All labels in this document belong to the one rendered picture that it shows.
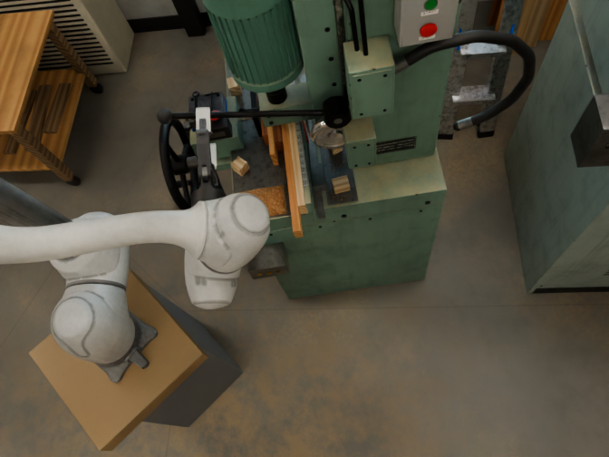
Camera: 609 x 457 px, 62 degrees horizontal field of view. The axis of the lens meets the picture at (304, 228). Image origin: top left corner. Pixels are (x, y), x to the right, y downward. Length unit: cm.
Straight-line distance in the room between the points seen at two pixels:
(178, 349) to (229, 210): 77
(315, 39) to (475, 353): 143
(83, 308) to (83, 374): 32
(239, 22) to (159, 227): 42
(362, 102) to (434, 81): 21
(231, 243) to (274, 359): 133
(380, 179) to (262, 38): 57
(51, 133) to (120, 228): 193
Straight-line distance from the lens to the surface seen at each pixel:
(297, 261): 177
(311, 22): 108
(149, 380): 156
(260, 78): 117
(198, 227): 87
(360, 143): 120
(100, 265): 142
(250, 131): 147
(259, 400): 214
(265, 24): 106
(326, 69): 118
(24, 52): 265
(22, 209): 124
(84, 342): 138
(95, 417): 161
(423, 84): 123
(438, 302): 217
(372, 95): 108
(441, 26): 101
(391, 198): 143
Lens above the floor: 208
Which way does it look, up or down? 65 degrees down
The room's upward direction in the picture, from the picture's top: 19 degrees counter-clockwise
